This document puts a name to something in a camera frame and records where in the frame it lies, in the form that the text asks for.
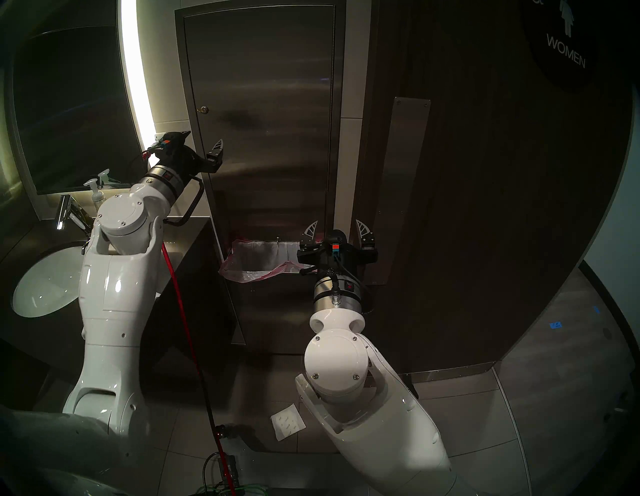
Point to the stainless recessed dispenser cabinet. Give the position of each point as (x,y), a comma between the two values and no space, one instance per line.
(270,315)

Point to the round black women sign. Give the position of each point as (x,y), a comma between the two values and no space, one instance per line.
(565,50)

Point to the embossed white paper towel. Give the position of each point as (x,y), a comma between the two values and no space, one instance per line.
(287,422)

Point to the metal door push plate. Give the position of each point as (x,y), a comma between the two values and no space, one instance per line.
(400,175)

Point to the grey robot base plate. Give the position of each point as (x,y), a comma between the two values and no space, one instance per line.
(280,475)

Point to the pink-rimmed clear trash liner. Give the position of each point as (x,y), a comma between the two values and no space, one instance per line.
(250,260)

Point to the stainless towel dispenser door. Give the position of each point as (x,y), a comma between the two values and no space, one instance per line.
(270,100)

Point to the black star knob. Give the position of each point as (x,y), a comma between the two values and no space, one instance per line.
(220,431)

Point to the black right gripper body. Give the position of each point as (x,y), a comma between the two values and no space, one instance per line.
(345,257)

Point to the vertical white light strip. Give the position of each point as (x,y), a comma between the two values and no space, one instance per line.
(135,75)

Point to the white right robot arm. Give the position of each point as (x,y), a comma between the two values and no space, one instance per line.
(340,360)

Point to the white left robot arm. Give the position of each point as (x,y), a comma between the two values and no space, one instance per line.
(115,290)

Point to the dark wood restroom door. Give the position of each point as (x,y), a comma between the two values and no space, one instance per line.
(500,200)

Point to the white oval sink basin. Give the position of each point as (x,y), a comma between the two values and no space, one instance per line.
(45,290)

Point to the metal door kick plate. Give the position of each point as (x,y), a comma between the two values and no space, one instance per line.
(450,372)

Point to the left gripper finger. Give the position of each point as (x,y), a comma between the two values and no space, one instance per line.
(176,137)
(217,148)

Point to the small black electronics box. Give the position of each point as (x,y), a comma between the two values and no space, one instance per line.
(229,470)

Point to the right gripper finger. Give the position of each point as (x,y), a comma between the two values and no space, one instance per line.
(310,235)
(365,233)

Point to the large wall mirror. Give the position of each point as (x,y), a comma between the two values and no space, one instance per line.
(75,110)

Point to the dark vanity counter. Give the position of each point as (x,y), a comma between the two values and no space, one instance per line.
(195,235)

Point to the chrome sink faucet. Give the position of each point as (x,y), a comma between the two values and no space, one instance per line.
(65,210)

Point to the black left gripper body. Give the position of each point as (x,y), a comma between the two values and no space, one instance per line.
(180,157)

